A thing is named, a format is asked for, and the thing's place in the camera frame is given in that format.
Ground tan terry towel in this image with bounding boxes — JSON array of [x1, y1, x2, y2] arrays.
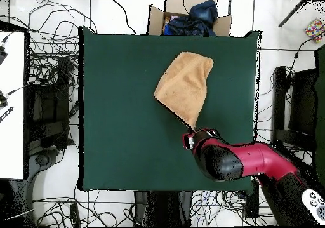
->
[[153, 51, 215, 133]]

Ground multicoloured patterned item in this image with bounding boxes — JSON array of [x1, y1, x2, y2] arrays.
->
[[304, 18, 325, 43]]

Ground dark green table cloth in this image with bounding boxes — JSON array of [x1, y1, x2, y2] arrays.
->
[[78, 26, 261, 192]]

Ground brown cardboard box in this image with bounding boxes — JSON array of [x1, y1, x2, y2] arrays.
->
[[147, 0, 233, 37]]

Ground dark blue clothing pile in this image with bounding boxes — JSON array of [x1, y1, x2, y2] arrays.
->
[[163, 0, 219, 37]]

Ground black power strip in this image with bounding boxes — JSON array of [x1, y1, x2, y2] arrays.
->
[[69, 202, 81, 227]]

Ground green cloth side table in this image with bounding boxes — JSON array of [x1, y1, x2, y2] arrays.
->
[[314, 43, 325, 187]]

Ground black round stand foot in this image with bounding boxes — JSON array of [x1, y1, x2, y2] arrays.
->
[[35, 153, 51, 166]]

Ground thin black rod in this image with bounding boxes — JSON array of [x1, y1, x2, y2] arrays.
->
[[278, 0, 312, 28]]

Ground white side table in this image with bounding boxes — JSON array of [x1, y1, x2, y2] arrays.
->
[[0, 30, 26, 180]]

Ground black slotted strip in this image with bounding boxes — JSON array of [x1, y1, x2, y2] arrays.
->
[[0, 106, 14, 123]]

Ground black cable tangle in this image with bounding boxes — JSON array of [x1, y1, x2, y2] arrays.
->
[[32, 184, 135, 227], [191, 85, 280, 226], [0, 0, 98, 86]]

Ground black cable with connector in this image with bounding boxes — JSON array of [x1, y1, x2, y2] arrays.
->
[[289, 36, 325, 72]]

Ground single black cable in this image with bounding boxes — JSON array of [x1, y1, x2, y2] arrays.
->
[[109, 0, 138, 35]]

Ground black equipment frame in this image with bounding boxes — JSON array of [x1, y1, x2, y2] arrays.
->
[[25, 56, 74, 152]]

